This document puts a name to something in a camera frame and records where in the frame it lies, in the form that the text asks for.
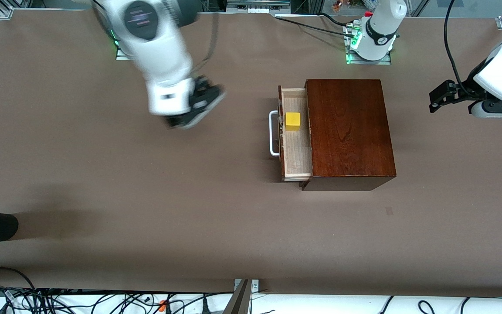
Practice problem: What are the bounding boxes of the yellow block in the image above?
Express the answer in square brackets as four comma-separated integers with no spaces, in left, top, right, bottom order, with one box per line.
[285,112,301,132]

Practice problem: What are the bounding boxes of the tangled black cables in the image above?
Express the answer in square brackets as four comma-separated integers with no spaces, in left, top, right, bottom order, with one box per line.
[24,289,236,314]

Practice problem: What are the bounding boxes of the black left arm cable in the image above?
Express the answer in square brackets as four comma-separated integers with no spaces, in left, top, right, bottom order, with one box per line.
[444,0,475,99]

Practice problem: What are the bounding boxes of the metal bracket with dark bar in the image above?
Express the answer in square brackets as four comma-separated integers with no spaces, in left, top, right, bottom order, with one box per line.
[222,279,260,314]

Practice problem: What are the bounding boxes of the wooden drawer with white handle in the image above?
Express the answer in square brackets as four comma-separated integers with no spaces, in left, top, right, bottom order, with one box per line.
[269,85,313,182]

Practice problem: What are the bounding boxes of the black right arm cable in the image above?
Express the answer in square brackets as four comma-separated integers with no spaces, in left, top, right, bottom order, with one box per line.
[190,13,222,77]

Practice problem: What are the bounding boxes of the black looped floor cable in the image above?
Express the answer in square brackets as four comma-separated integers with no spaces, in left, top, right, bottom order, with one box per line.
[0,266,39,314]

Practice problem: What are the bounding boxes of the long black table cable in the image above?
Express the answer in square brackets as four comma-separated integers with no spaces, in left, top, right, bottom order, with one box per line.
[275,16,358,39]

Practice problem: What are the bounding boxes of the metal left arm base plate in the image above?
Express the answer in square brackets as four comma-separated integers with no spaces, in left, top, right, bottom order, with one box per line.
[346,50,392,65]

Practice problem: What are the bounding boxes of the white power strip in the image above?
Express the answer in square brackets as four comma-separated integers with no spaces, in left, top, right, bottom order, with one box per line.
[227,0,292,14]

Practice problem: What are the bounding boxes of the dark brown wooden cabinet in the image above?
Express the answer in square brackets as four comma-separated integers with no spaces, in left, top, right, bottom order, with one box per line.
[302,79,397,191]

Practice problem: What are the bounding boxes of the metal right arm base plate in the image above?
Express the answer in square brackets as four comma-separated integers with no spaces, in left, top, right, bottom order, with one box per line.
[115,44,136,61]

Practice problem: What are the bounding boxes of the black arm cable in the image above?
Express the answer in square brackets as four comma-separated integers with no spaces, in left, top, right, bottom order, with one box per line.
[190,13,222,77]
[444,0,475,99]

